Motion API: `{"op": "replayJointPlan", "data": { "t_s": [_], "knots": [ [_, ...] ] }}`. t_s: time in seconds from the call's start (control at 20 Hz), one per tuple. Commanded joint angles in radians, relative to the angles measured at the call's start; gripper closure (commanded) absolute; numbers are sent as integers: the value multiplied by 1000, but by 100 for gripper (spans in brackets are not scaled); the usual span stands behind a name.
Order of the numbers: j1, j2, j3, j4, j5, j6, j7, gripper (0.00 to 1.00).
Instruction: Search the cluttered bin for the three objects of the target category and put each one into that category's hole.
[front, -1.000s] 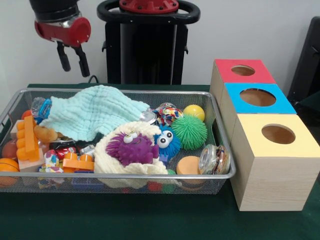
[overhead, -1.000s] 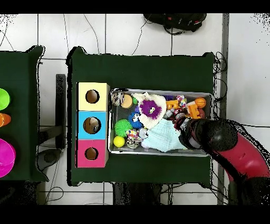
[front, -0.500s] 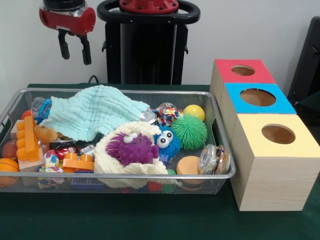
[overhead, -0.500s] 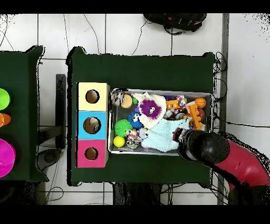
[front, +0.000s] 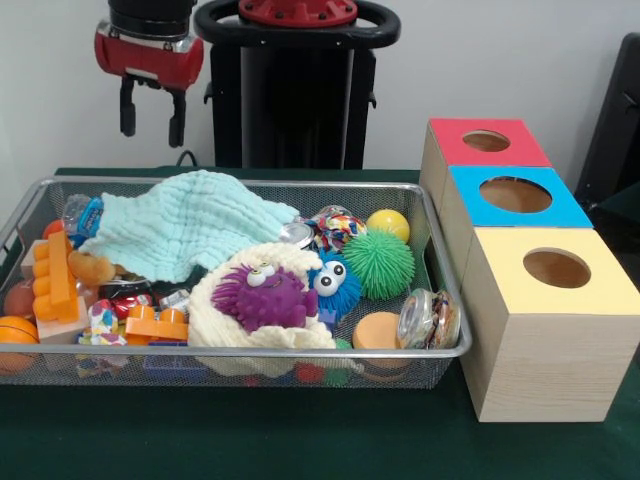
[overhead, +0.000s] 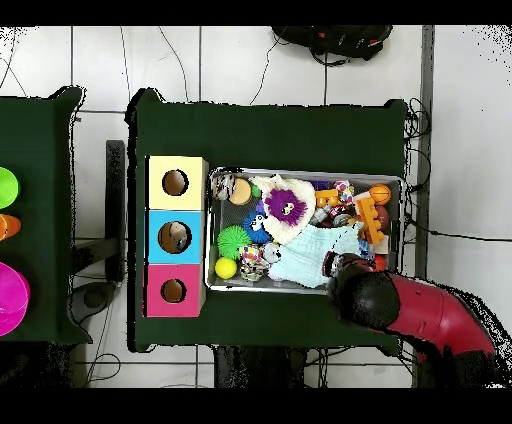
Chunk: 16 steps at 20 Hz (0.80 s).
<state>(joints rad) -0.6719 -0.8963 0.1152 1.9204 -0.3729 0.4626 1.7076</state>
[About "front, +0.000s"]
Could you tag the wooden box with three holes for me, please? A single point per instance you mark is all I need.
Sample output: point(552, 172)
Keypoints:
point(550, 360)

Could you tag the long orange building block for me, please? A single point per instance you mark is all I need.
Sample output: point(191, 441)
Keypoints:
point(60, 285)

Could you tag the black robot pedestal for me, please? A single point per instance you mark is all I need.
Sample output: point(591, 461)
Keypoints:
point(300, 100)

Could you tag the cream knitted cloth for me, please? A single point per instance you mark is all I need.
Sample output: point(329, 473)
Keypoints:
point(215, 315)

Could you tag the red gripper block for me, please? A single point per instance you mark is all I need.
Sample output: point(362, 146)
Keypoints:
point(150, 62)

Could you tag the yellow ball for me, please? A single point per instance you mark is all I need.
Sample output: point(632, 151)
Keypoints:
point(389, 224)

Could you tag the purple spiky monster toy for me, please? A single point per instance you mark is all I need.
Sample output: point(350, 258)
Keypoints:
point(272, 302)

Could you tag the green spiky rubber ball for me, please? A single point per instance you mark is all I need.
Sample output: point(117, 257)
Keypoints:
point(380, 265)

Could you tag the mint green waffle cloth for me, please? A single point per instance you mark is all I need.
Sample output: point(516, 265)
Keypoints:
point(185, 222)

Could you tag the colourful patterned fabric scrunchie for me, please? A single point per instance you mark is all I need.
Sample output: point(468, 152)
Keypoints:
point(335, 227)

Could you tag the blue spiky toy with eyes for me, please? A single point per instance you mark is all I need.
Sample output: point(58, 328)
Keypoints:
point(345, 290)

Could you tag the black upright panel on stand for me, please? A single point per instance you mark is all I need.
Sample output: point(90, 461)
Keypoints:
point(620, 125)

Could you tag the dark green table cloth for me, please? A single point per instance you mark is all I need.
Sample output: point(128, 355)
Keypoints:
point(250, 435)

